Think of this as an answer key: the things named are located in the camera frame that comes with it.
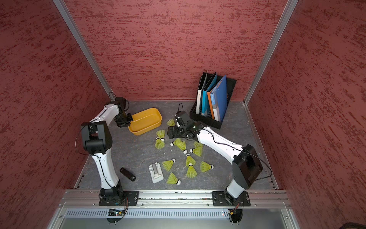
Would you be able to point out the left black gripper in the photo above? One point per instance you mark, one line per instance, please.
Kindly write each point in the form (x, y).
(119, 123)

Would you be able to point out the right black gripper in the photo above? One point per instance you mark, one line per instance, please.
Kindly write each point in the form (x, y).
(177, 134)

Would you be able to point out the yellow shuttlecock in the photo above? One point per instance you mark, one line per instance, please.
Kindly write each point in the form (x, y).
(191, 172)
(190, 160)
(167, 165)
(205, 167)
(197, 144)
(182, 146)
(197, 151)
(175, 142)
(161, 135)
(171, 122)
(172, 179)
(160, 143)

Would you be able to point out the yellow shuttlecock top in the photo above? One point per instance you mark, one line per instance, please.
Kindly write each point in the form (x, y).
(171, 122)

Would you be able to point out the yellow plastic storage box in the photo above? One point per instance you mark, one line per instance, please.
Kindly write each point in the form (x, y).
(145, 121)

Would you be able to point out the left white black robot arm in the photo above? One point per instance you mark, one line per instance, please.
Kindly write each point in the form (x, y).
(97, 141)

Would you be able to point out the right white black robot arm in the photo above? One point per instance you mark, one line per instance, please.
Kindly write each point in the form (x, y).
(246, 165)

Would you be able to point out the white folder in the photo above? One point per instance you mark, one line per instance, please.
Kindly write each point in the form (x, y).
(199, 92)

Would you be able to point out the orange folder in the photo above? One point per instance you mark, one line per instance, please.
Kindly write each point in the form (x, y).
(209, 95)

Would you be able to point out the blue folder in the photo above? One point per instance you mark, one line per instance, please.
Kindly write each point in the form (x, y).
(218, 97)

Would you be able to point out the white phone stand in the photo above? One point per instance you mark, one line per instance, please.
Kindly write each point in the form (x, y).
(156, 172)

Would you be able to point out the teal folder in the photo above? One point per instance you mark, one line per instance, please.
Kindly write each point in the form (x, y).
(210, 83)

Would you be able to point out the black file rack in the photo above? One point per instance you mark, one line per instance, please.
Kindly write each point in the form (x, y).
(208, 119)

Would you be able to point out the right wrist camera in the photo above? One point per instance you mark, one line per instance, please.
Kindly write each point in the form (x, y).
(182, 118)

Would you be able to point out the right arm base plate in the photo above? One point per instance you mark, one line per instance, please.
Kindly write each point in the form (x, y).
(224, 199)

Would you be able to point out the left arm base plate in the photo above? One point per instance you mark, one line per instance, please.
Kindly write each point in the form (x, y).
(108, 197)

